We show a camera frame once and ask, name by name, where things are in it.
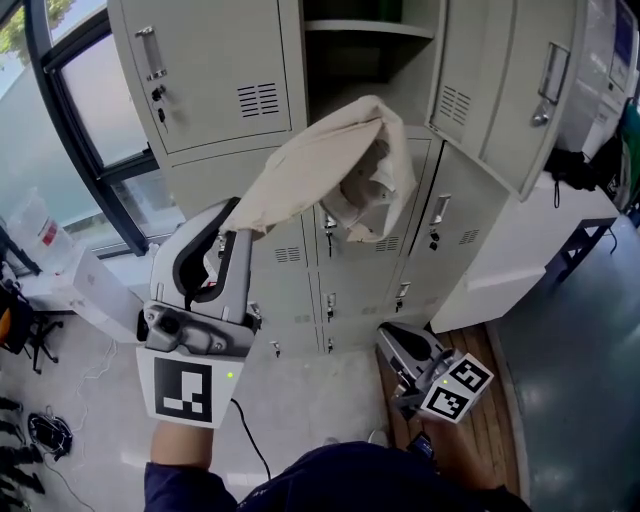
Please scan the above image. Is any white table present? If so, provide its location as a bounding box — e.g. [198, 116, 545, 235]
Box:
[429, 167, 621, 335]

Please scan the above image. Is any white cardboard box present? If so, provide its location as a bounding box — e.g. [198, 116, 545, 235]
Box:
[69, 245, 147, 345]

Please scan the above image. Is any black office chair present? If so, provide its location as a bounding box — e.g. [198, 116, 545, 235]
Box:
[0, 277, 65, 375]

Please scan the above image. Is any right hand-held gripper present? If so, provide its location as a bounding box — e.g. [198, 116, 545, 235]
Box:
[376, 322, 496, 426]

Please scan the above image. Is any black corded device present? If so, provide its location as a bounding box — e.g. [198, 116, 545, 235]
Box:
[543, 148, 601, 210]

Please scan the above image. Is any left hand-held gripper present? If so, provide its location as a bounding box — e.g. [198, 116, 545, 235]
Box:
[135, 196, 262, 429]

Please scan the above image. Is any grey metal locker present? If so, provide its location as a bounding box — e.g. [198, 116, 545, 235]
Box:
[106, 0, 512, 357]

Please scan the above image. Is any black window frame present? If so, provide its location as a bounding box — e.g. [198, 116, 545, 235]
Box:
[22, 0, 174, 259]

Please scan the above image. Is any row of black stands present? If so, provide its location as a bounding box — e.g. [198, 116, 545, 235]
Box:
[0, 396, 47, 497]

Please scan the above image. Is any person's right forearm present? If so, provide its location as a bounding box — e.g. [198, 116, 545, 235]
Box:
[430, 415, 504, 494]

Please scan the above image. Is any open grey locker door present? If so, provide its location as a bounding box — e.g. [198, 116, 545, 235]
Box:
[423, 0, 587, 202]

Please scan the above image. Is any beige cloth bag item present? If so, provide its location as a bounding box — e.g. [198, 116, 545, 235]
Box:
[219, 94, 419, 246]

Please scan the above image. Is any coiled black cable bundle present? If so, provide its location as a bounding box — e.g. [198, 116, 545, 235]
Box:
[26, 407, 75, 464]

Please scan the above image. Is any white kiosk machine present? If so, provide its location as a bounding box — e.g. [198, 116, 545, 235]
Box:
[553, 0, 640, 162]

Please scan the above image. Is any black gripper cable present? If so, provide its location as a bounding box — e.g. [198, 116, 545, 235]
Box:
[228, 397, 274, 482]

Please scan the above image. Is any white floor cable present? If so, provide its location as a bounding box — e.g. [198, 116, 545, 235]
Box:
[72, 338, 120, 432]

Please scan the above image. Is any small black device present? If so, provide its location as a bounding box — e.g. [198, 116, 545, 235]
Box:
[405, 431, 435, 460]

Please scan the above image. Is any person's left forearm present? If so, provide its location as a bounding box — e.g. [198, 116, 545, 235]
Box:
[149, 418, 217, 472]

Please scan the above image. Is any wooden floor platform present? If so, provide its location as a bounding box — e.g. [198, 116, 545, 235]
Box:
[375, 323, 524, 504]

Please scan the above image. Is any green bag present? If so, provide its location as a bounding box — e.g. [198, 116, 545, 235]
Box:
[615, 97, 640, 214]

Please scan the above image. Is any person's dark navy shirt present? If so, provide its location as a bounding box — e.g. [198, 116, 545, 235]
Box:
[143, 440, 532, 512]

